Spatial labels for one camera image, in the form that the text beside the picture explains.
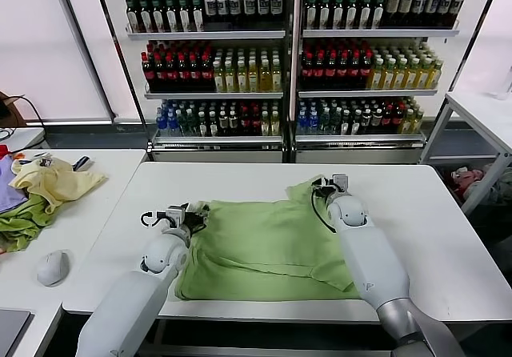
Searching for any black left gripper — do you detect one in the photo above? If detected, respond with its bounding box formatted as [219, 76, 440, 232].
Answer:
[182, 202, 212, 235]

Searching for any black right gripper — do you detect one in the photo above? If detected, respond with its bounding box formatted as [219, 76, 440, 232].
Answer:
[310, 175, 341, 201]

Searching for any green polo shirt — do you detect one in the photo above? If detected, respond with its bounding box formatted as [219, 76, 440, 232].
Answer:
[174, 174, 361, 302]

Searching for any grey-green clothes pile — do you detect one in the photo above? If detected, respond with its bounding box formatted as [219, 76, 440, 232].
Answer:
[466, 163, 512, 207]

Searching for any red-cap cola bottle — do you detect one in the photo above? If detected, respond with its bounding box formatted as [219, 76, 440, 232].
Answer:
[142, 54, 156, 92]
[154, 54, 167, 92]
[189, 54, 202, 92]
[336, 52, 350, 90]
[300, 52, 314, 90]
[359, 52, 373, 90]
[312, 52, 326, 90]
[348, 52, 361, 90]
[177, 54, 190, 92]
[200, 54, 214, 92]
[324, 52, 338, 90]
[166, 54, 178, 92]

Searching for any yellow drink bottle white cap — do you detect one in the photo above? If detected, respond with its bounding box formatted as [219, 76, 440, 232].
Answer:
[270, 60, 283, 93]
[247, 60, 260, 93]
[212, 60, 225, 93]
[258, 60, 271, 93]
[224, 60, 237, 93]
[235, 60, 248, 93]

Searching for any yellow drink bottle green cap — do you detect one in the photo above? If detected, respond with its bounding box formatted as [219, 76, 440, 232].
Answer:
[418, 59, 432, 90]
[367, 58, 384, 90]
[394, 58, 408, 90]
[406, 58, 420, 90]
[382, 58, 396, 90]
[428, 61, 444, 90]

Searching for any blue white striped item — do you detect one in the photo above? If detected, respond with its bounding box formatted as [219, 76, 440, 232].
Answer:
[72, 155, 94, 173]

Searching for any pale yellow shirt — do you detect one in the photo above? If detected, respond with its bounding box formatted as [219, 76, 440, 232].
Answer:
[8, 157, 108, 215]

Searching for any pink plush toy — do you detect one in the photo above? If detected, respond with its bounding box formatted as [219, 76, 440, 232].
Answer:
[450, 166, 486, 198]

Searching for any white computer mouse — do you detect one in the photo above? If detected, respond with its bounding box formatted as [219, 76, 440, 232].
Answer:
[36, 250, 70, 288]

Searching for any beverage display shelf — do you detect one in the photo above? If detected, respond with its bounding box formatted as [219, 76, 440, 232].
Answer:
[294, 0, 466, 165]
[123, 0, 296, 164]

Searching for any dark bottle green cap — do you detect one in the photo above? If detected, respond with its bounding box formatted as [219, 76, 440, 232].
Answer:
[138, 0, 152, 34]
[165, 0, 178, 34]
[151, 0, 165, 34]
[125, 0, 139, 34]
[318, 0, 332, 30]
[191, 0, 204, 33]
[345, 0, 359, 30]
[372, 0, 386, 30]
[305, 0, 318, 30]
[358, 0, 372, 30]
[178, 0, 191, 34]
[332, 0, 346, 30]

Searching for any crumpled green cloth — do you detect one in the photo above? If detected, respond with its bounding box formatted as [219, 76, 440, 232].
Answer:
[0, 195, 57, 254]

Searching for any dark bottle beige label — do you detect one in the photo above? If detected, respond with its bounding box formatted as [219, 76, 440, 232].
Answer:
[412, 0, 426, 28]
[398, 0, 413, 28]
[450, 0, 466, 28]
[425, 0, 439, 28]
[385, 0, 400, 28]
[438, 0, 452, 28]

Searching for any purple cloth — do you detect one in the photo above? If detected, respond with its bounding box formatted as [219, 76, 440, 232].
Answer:
[0, 160, 30, 215]

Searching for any brown cardboard box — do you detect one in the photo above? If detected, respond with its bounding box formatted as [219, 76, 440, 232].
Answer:
[0, 91, 26, 128]

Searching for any grey laptop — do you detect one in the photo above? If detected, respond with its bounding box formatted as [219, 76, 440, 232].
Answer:
[0, 308, 34, 357]

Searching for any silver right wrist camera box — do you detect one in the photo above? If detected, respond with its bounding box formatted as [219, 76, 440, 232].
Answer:
[330, 173, 351, 193]

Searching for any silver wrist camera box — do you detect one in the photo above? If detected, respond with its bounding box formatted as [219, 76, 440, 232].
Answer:
[166, 204, 189, 223]
[330, 173, 351, 193]

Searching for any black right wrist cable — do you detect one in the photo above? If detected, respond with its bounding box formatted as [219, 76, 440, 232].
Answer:
[310, 191, 338, 235]

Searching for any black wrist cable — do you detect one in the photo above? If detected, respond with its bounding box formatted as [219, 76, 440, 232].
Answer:
[310, 191, 338, 235]
[139, 211, 169, 228]

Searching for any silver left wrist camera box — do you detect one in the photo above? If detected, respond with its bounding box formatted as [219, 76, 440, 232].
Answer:
[166, 204, 189, 223]

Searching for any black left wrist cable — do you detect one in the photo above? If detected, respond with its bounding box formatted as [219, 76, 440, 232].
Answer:
[139, 211, 169, 228]

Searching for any white metal-frame table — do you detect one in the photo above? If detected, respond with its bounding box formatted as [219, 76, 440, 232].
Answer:
[418, 91, 512, 216]

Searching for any black power cable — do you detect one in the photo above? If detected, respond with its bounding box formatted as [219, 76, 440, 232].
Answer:
[14, 94, 52, 150]

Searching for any dark window frame post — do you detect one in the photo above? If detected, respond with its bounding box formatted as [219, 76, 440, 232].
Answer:
[446, 0, 506, 94]
[48, 0, 118, 125]

